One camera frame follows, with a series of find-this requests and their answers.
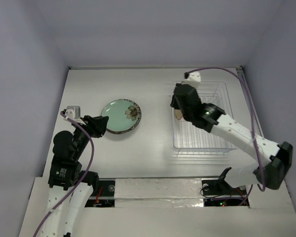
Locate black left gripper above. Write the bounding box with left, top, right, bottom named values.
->
left=73, top=114, right=109, bottom=158

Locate beige floral plate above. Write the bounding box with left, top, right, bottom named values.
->
left=174, top=109, right=183, bottom=120

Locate green plate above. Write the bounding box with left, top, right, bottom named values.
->
left=100, top=98, right=142, bottom=133

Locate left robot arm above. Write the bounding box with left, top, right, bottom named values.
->
left=33, top=109, right=109, bottom=237

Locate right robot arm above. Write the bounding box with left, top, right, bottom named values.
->
left=170, top=83, right=293, bottom=194

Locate white foam block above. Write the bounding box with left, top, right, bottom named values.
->
left=114, top=178, right=204, bottom=208

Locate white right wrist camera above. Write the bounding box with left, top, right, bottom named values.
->
left=183, top=72, right=201, bottom=89

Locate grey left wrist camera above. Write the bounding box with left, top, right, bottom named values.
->
left=61, top=106, right=81, bottom=122

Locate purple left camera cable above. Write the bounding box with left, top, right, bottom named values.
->
left=32, top=111, right=95, bottom=237

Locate purple camera cable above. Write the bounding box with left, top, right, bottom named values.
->
left=185, top=67, right=266, bottom=207
left=32, top=111, right=95, bottom=237

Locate white wire dish rack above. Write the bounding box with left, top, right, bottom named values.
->
left=172, top=81, right=236, bottom=156

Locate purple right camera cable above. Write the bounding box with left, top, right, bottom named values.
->
left=185, top=67, right=266, bottom=207

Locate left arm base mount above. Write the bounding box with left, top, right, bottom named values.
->
left=85, top=179, right=115, bottom=208

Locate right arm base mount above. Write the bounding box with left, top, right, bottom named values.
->
left=199, top=167, right=250, bottom=207

